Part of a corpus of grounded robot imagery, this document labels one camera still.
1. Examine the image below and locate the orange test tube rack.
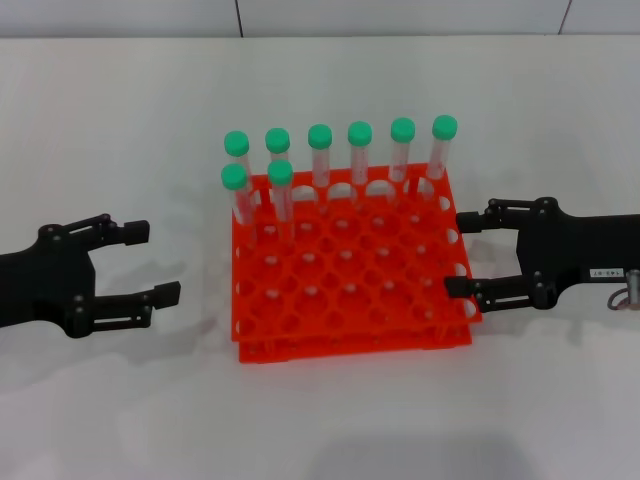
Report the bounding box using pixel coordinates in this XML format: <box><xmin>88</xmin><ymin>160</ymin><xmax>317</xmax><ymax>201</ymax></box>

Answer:
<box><xmin>230</xmin><ymin>162</ymin><xmax>484</xmax><ymax>364</ymax></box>

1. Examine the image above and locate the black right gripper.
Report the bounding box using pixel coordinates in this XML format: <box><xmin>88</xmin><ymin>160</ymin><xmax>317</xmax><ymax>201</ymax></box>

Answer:
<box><xmin>442</xmin><ymin>197</ymin><xmax>640</xmax><ymax>316</ymax></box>

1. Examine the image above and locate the clear tube with green cap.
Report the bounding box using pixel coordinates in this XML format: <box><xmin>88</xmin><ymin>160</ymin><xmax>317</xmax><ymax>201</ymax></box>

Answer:
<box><xmin>264</xmin><ymin>127</ymin><xmax>294</xmax><ymax>165</ymax></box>
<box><xmin>220</xmin><ymin>163</ymin><xmax>258</xmax><ymax>247</ymax></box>
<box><xmin>267</xmin><ymin>158</ymin><xmax>298</xmax><ymax>247</ymax></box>
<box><xmin>223</xmin><ymin>129</ymin><xmax>256</xmax><ymax>201</ymax></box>
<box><xmin>387</xmin><ymin>116</ymin><xmax>417</xmax><ymax>201</ymax></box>
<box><xmin>423</xmin><ymin>114</ymin><xmax>459</xmax><ymax>199</ymax></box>
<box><xmin>347</xmin><ymin>120</ymin><xmax>374</xmax><ymax>206</ymax></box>
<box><xmin>307</xmin><ymin>123</ymin><xmax>335</xmax><ymax>211</ymax></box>

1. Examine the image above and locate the right arm cable with plugs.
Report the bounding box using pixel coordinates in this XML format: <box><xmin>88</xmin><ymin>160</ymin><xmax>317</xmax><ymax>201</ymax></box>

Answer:
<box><xmin>606</xmin><ymin>268</ymin><xmax>640</xmax><ymax>313</ymax></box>

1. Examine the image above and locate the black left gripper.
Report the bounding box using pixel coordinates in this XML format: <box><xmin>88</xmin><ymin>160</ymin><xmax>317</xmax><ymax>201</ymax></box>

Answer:
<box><xmin>0</xmin><ymin>213</ymin><xmax>182</xmax><ymax>341</ymax></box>

